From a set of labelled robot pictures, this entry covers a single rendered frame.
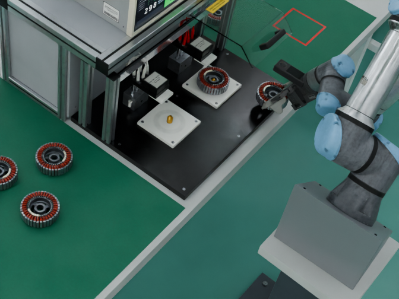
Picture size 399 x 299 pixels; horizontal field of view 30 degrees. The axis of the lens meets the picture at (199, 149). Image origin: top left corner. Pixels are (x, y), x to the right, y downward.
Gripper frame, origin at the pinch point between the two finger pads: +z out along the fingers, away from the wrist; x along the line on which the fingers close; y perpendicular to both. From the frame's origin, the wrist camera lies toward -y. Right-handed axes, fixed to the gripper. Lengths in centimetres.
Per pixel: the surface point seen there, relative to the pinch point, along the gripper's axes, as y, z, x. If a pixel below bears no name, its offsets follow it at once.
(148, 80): -29.9, 6.9, -32.4
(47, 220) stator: -16, 15, -85
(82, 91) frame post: -40, 13, -51
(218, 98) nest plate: -10.3, 11.0, -10.1
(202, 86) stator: -16.9, 12.1, -11.8
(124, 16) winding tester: -49, -11, -39
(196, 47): -28.5, 5.8, -8.8
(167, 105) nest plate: -19.0, 16.4, -25.3
